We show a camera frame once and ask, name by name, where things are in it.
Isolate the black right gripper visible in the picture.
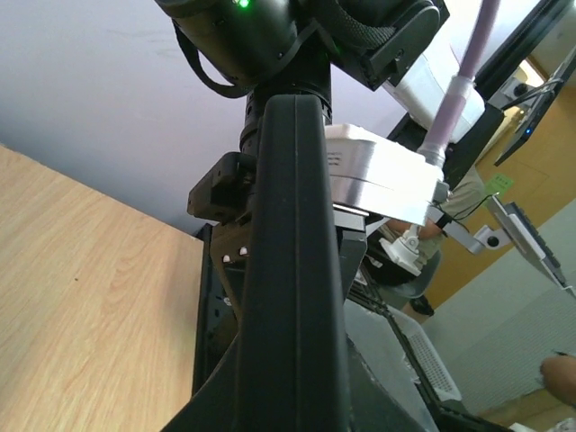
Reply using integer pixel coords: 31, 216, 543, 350
155, 0, 451, 163

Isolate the phone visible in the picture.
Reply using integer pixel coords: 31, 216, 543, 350
166, 95, 350, 431

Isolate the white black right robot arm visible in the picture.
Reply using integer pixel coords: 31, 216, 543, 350
159, 1, 500, 166

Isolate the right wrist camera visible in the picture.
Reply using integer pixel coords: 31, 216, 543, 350
325, 124, 442, 225

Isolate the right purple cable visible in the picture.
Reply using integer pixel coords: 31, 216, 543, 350
418, 0, 503, 172

